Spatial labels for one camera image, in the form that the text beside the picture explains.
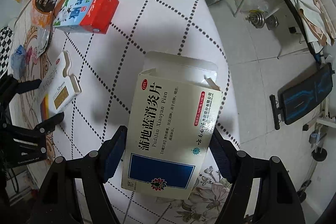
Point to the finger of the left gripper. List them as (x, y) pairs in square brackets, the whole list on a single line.
[(23, 87), (49, 125)]

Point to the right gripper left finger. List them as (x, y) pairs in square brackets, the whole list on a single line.
[(57, 200)]

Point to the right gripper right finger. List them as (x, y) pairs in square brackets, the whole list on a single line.
[(277, 200)]

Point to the white box coloured stripes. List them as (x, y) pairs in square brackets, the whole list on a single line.
[(57, 89)]

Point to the red blue milk carton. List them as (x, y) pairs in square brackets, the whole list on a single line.
[(86, 16)]

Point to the cream blue medicine box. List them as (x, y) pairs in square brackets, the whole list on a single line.
[(173, 115)]

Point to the blue white plastic wrapper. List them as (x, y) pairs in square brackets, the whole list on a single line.
[(18, 62)]

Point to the checkered black white cloth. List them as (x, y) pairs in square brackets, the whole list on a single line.
[(6, 36)]

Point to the silver foil wrapper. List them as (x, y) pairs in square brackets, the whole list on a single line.
[(43, 40)]

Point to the black blue exercise bench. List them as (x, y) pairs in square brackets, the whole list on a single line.
[(295, 102)]

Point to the dumbbell weights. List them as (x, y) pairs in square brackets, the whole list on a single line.
[(259, 19)]

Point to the chair with cloth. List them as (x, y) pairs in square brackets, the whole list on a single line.
[(315, 22)]

